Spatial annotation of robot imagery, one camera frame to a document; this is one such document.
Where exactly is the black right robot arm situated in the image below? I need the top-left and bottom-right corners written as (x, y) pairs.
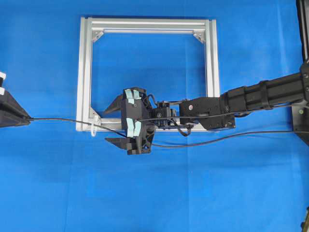
top-left (105, 62), bottom-right (309, 155)

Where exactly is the black post at top right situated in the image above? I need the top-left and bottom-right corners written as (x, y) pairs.
top-left (296, 0), bottom-right (309, 61)

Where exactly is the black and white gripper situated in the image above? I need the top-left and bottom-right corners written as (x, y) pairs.
top-left (0, 72), bottom-right (30, 128)

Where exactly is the blue table mat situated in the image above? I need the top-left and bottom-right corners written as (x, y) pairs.
top-left (0, 0), bottom-right (309, 232)

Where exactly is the black gripper teal tape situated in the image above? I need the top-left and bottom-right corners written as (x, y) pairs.
top-left (104, 87), bottom-right (155, 155)

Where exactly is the aluminium extrusion frame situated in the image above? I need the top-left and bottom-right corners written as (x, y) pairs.
top-left (76, 17), bottom-right (220, 136)

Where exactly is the black wire with plug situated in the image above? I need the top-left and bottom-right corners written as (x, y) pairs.
top-left (28, 104), bottom-right (309, 148)

